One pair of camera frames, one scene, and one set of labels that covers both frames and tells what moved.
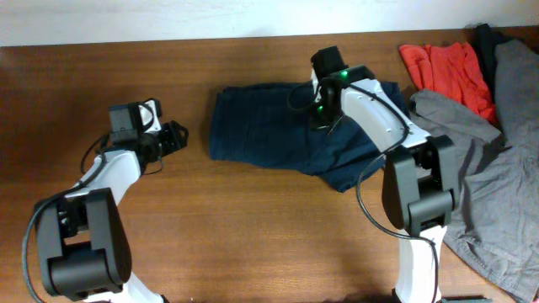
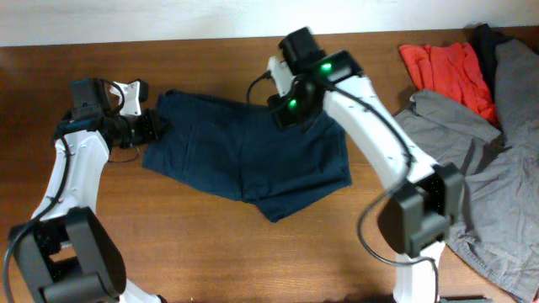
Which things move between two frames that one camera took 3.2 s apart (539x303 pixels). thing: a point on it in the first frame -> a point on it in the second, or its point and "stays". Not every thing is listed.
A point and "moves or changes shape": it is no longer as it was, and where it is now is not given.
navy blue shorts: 269,124 moves or changes shape
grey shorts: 497,221 stays
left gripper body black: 168,138 -> 138,129
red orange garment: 453,70 stays
